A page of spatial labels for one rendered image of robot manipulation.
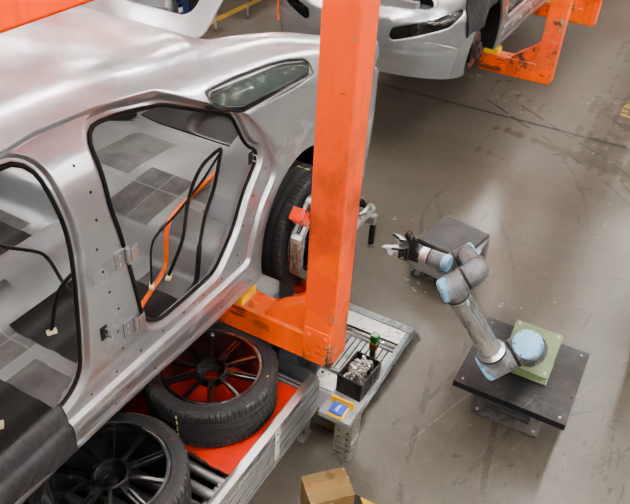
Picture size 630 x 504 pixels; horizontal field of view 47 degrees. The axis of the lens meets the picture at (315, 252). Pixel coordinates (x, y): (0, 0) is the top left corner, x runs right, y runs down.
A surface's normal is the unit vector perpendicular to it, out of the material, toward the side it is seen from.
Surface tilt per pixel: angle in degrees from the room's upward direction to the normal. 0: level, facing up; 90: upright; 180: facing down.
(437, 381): 0
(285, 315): 90
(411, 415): 0
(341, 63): 90
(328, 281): 90
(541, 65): 90
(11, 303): 55
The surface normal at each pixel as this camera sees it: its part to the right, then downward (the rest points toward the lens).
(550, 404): 0.05, -0.80
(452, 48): 0.48, 0.56
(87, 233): 0.87, 0.20
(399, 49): -0.23, 0.58
